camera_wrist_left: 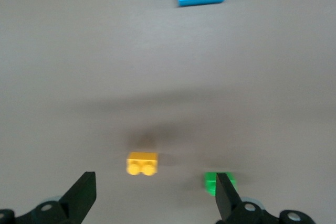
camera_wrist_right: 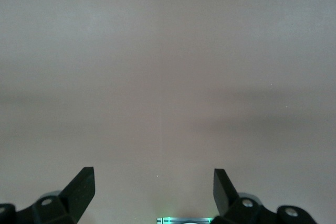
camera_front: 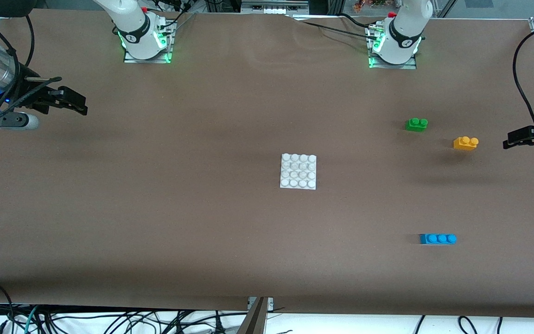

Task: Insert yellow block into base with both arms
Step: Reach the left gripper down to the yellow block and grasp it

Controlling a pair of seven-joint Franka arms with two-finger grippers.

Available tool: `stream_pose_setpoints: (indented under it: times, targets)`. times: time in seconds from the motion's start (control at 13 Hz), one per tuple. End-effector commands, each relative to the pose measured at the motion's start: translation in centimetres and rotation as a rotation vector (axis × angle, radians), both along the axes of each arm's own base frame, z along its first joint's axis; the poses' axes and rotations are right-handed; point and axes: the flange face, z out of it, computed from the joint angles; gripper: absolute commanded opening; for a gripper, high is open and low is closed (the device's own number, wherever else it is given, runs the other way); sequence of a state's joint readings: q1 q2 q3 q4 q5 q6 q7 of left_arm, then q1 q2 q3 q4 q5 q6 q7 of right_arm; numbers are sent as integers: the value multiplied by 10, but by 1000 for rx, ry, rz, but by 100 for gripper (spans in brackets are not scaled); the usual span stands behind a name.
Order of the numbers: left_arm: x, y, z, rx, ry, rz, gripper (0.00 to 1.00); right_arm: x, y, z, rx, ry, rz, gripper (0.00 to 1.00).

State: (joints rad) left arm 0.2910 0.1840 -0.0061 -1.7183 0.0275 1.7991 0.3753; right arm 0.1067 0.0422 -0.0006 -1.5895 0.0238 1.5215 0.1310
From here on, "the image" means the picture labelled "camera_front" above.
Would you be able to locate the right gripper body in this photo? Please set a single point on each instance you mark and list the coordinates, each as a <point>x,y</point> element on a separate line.
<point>25,94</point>

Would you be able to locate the yellow two-stud block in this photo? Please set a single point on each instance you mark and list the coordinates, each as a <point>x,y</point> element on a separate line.
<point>465,144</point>

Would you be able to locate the white studded base plate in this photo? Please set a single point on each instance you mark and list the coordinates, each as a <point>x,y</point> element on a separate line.
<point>298,171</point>

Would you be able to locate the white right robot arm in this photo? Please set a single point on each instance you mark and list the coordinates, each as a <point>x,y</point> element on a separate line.
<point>130,18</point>

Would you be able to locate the green two-stud block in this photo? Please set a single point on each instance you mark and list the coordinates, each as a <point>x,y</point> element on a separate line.
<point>415,126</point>

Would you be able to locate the blue three-stud block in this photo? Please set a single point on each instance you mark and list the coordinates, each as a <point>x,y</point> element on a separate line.
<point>436,239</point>

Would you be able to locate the small colourful object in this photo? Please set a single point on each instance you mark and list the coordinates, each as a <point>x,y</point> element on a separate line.
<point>370,3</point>

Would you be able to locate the white plastic strip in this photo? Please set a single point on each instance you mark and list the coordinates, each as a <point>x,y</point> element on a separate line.
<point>271,9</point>

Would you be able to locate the brown table cover mat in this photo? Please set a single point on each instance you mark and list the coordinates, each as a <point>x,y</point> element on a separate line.
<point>248,260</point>

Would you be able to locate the aluminium profile bracket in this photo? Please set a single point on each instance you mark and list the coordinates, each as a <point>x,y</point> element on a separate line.
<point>255,320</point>

